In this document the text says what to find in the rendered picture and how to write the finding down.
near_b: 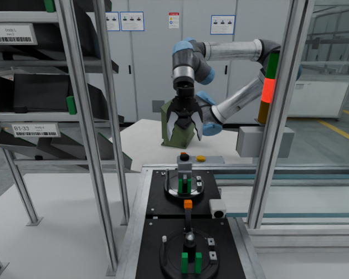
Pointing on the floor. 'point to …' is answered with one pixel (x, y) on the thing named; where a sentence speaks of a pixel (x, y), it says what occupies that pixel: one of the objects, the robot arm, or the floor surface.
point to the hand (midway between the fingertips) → (185, 137)
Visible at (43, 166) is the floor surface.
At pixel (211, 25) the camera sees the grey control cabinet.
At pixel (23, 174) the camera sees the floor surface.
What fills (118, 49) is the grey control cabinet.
